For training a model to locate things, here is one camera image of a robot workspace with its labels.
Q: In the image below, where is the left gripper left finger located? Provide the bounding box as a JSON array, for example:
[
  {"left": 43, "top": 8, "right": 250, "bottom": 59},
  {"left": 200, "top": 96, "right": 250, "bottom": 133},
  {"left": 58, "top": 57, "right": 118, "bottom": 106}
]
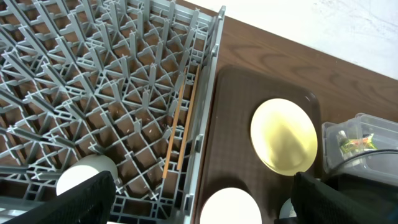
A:
[{"left": 6, "top": 171, "right": 116, "bottom": 224}]

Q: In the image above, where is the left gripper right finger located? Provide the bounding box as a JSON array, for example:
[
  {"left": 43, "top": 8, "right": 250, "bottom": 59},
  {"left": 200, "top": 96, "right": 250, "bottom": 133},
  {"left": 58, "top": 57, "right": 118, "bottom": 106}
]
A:
[{"left": 274, "top": 172, "right": 397, "bottom": 224}]

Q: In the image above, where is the light blue bowl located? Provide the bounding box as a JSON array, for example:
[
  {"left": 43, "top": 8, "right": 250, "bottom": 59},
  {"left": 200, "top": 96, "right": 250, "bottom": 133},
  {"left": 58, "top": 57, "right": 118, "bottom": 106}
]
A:
[{"left": 279, "top": 198, "right": 297, "bottom": 219}]

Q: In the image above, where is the white cup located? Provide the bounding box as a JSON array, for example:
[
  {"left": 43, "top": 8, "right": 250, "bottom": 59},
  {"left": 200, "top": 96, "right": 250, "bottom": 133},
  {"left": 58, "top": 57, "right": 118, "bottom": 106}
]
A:
[{"left": 56, "top": 155, "right": 119, "bottom": 196}]

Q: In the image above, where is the green snack wrapper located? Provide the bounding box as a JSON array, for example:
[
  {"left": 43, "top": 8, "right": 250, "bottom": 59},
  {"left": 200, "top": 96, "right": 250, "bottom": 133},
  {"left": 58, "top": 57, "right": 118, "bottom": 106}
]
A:
[{"left": 339, "top": 134, "right": 377, "bottom": 156}]

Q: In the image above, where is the grey plastic dishwasher rack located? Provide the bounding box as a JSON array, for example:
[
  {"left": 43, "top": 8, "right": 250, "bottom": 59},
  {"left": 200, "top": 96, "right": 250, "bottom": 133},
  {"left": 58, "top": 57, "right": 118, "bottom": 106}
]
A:
[{"left": 1, "top": 0, "right": 226, "bottom": 223}]

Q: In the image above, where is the clear plastic bin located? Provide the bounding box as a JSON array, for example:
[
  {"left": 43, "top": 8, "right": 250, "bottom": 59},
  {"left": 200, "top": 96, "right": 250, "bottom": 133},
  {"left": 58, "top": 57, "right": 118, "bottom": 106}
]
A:
[{"left": 322, "top": 113, "right": 397, "bottom": 186}]

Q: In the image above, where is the yellow round plate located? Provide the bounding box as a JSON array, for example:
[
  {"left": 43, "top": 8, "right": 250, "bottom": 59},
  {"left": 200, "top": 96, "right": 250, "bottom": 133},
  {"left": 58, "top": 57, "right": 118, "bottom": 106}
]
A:
[{"left": 250, "top": 98, "right": 318, "bottom": 176}]

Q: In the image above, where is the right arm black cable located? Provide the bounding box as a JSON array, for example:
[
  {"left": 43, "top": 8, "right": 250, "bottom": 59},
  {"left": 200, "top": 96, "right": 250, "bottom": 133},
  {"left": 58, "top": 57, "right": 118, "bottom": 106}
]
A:
[{"left": 329, "top": 148, "right": 398, "bottom": 175}]

